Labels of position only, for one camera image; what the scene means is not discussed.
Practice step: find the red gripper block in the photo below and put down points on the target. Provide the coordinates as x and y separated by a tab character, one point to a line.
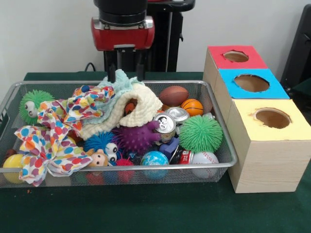
121	38

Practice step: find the cream knitted cloth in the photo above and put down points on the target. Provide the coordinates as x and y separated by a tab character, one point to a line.
145	102

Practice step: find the green spiky rubber ball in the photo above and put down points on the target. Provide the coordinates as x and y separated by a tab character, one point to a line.
200	133

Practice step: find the silver mesh bin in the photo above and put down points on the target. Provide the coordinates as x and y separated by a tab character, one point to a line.
224	145

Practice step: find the wooden box with three holes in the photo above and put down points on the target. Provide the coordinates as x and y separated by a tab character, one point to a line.
267	165

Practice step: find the brown toy football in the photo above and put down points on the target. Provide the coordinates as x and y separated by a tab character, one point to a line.
174	95

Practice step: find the purple spiky ball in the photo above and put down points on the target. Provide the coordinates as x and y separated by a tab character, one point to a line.
138	138

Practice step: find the orange toy basketball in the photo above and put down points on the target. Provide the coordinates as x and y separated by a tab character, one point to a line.
192	107

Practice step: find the brown plush monkey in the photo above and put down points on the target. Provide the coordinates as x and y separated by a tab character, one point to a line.
98	159

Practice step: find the blue globe ball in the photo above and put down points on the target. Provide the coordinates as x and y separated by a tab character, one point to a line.
154	159

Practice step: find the green spiky ball with eyes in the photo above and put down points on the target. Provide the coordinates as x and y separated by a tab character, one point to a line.
31	106

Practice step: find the white baseball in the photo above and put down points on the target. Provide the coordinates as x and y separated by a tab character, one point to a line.
205	157

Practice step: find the dark green table cloth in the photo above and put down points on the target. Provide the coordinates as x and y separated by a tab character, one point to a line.
145	211

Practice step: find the black floor stand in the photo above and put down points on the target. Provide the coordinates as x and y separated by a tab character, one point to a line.
298	48

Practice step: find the small green covered table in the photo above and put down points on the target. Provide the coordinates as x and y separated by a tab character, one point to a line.
303	89

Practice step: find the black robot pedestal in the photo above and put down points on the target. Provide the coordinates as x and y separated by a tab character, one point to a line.
165	36

